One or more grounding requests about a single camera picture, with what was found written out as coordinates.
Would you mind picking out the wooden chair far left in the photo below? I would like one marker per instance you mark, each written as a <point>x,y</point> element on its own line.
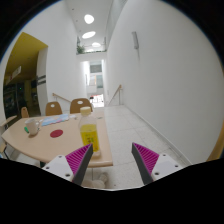
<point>24,112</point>

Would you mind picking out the white ceramic mug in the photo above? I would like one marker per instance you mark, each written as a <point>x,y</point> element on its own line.
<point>32,126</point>

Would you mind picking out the wooden stair handrail left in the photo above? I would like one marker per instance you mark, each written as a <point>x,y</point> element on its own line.
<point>58,96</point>

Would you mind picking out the wooden stair handrail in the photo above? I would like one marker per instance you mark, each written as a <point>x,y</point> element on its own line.
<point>116,96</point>
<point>58,96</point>

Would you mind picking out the wooden chair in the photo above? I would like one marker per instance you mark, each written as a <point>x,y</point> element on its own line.
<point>78,103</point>
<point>53,108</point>
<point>24,112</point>

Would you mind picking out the wooden stair handrail right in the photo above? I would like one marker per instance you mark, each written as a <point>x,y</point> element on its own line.
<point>116,96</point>

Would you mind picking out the green small object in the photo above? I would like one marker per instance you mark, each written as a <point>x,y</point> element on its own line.
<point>26,129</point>

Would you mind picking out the light blue paper sheet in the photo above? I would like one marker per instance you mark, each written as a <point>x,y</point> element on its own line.
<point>54,119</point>

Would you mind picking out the green balcony plant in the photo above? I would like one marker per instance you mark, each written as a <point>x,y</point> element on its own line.
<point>80,49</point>

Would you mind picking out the wooden chair right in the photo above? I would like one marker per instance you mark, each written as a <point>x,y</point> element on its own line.
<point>78,103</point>

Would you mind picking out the round wooden table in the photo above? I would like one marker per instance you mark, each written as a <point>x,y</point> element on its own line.
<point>44,148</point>

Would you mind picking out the red round coaster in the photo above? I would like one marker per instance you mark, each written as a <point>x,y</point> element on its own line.
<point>56,133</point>

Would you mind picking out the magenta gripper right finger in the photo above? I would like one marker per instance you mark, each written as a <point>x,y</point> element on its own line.
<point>153,166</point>

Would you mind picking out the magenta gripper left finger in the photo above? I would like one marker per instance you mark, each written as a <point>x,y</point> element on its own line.
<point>71,167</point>

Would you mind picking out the yellow drink plastic bottle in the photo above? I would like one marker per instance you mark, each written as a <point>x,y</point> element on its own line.
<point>88,130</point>

